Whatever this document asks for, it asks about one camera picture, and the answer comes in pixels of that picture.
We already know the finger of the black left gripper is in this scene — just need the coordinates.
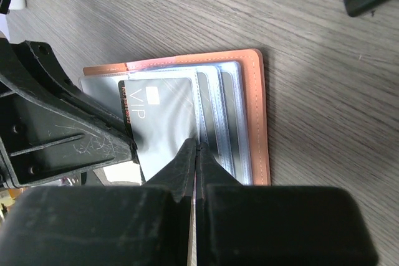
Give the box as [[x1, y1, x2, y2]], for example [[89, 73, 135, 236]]
[[1, 38, 137, 188]]

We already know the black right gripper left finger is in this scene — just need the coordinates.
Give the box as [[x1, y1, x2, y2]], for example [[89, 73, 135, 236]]
[[1, 139, 194, 265]]

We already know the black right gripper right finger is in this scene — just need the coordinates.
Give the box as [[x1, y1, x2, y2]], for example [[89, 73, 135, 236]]
[[196, 143, 378, 265]]

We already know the black VIP credit card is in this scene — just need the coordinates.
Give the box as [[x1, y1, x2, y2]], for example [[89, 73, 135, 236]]
[[118, 76, 200, 181]]

